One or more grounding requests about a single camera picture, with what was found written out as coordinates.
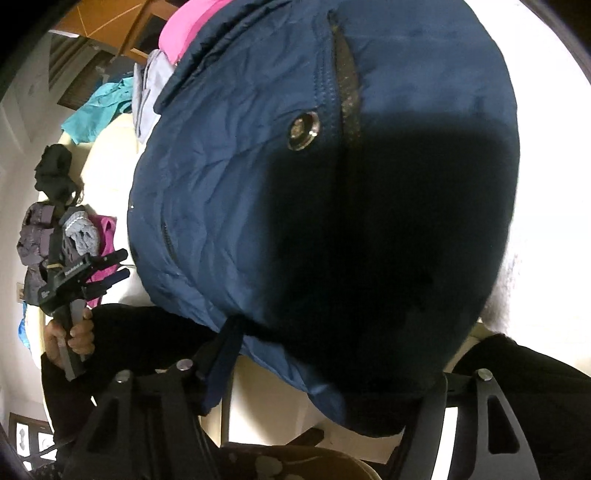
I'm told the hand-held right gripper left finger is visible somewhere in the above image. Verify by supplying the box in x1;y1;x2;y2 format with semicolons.
60;318;245;480

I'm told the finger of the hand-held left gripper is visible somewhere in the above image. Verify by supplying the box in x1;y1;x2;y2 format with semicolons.
85;269;131;301
90;248;130;274

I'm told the black garment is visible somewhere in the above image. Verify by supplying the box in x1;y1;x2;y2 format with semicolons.
34;144;81;206

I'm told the wooden cabinet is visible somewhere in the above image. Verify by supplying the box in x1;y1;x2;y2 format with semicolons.
55;0;185;61

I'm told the person's left forearm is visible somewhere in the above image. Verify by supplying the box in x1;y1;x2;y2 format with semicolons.
41;305;227;462

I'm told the grey knitted garment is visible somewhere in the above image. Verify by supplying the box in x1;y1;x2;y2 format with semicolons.
62;210;100;257

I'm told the dark slatted shutter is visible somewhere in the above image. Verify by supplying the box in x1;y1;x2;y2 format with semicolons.
48;34;108;110

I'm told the pink garment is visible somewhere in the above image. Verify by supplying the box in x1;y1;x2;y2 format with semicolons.
158;0;222;65

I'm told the person's left hand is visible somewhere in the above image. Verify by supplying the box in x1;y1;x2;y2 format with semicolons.
44;307;96;367

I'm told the purple grey padded jacket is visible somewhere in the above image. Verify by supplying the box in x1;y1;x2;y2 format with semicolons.
17;203;70;305

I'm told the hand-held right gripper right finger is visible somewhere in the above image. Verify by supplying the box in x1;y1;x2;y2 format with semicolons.
385;368;541;480

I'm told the navy blue padded jacket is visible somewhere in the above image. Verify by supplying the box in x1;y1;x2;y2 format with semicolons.
127;0;522;438

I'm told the blue cloth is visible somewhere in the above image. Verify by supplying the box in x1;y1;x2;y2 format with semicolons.
18;300;31;350

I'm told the teal garment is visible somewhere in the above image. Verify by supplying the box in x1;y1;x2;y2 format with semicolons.
61;76;137;144

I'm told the magenta garment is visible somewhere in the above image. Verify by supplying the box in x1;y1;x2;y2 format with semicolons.
85;215;118;308

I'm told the light grey garment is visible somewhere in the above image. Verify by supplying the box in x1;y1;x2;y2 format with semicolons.
133;48;178;146

